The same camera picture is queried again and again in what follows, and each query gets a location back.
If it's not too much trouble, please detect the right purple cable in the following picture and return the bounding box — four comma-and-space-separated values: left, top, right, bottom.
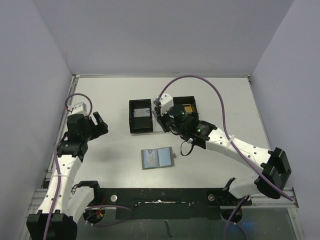
156, 75, 296, 240

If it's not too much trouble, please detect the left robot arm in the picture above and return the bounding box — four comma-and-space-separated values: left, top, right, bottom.
26, 112, 109, 240

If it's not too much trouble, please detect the black white sorting tray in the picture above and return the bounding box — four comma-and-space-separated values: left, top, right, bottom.
129, 96, 197, 134

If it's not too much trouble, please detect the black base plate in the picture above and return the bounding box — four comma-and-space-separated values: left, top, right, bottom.
88, 188, 240, 220

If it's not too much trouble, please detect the gold card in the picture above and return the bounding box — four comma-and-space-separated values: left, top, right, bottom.
182, 104, 193, 114

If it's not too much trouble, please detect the silver diamond VIP card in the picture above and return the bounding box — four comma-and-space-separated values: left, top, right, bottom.
142, 149, 160, 169

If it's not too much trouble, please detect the black loop cable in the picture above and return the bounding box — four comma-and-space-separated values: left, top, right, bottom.
179, 140, 195, 156

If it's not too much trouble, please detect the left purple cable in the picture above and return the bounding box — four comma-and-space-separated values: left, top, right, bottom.
42, 93, 135, 240

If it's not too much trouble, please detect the white VIP card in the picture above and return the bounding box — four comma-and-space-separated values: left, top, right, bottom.
151, 110, 158, 119

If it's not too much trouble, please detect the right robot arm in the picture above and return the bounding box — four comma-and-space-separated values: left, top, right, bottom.
154, 103, 294, 205

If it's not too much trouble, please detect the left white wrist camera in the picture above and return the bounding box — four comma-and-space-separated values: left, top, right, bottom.
66, 102, 88, 116

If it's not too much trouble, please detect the purple cable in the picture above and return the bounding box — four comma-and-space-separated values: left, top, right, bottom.
42, 93, 135, 240
156, 75, 296, 240

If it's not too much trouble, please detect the grey card holder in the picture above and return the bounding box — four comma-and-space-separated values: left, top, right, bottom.
141, 146, 176, 170

